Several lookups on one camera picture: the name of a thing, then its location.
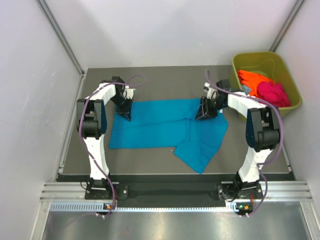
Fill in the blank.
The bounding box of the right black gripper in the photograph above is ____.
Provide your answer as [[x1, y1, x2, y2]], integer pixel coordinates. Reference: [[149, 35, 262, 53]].
[[195, 96, 228, 121]]

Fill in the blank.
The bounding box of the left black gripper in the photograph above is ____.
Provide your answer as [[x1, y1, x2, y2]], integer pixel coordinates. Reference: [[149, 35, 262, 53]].
[[110, 94, 133, 122]]

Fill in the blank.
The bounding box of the blue t shirt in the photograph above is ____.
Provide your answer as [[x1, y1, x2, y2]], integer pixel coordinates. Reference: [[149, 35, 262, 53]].
[[109, 98, 228, 174]]

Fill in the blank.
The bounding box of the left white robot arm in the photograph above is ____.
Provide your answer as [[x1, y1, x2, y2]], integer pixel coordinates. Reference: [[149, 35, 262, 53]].
[[76, 76, 134, 200]]

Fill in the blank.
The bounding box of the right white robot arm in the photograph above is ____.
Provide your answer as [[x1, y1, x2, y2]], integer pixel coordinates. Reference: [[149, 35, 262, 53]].
[[195, 79, 284, 201]]

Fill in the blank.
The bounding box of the orange t shirt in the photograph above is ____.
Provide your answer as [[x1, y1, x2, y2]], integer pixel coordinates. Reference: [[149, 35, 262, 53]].
[[237, 70, 276, 97]]

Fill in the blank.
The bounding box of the magenta t shirt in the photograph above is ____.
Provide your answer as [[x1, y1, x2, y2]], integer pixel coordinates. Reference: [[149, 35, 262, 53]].
[[257, 81, 291, 108]]

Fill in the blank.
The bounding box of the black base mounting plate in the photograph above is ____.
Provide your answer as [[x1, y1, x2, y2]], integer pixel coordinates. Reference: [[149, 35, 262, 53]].
[[84, 181, 263, 201]]

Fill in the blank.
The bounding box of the olive green plastic bin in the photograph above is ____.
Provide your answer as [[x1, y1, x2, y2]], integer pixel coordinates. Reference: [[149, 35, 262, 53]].
[[229, 51, 302, 117]]

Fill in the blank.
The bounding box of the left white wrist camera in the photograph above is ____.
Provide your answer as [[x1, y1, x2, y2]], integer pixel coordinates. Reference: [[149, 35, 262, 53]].
[[123, 85, 136, 100]]

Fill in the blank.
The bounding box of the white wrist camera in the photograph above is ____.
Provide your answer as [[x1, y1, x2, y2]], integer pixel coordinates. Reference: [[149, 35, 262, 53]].
[[123, 85, 136, 100], [203, 82, 217, 99]]

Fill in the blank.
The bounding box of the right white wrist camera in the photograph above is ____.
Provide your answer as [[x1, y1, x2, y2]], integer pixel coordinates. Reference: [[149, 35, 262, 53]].
[[203, 82, 217, 99]]

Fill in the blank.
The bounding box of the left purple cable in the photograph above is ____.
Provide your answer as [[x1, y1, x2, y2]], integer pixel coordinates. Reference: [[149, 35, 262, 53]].
[[77, 74, 146, 218]]

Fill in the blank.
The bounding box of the purple cable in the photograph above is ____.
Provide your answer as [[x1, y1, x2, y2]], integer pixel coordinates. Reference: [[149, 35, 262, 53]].
[[77, 74, 146, 218], [204, 69, 285, 217]]

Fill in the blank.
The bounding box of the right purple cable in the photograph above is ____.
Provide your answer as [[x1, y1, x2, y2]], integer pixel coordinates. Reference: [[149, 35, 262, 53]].
[[204, 69, 285, 217]]

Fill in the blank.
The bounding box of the aluminium frame rail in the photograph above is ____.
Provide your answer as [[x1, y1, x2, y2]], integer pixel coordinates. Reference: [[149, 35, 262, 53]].
[[40, 181, 313, 202]]

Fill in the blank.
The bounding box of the grey slotted cable duct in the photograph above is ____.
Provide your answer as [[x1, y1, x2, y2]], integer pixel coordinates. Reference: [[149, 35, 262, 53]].
[[49, 201, 253, 213]]

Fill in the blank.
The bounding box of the left corner aluminium post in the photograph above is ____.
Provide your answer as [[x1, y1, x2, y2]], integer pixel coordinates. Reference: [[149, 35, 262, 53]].
[[36, 0, 85, 76]]

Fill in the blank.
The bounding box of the corner aluminium post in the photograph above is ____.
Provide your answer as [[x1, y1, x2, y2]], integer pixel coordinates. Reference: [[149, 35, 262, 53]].
[[269, 0, 307, 52], [36, 0, 85, 76]]

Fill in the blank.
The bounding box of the right corner aluminium post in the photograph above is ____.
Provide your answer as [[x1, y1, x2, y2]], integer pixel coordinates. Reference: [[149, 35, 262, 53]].
[[269, 0, 307, 52]]

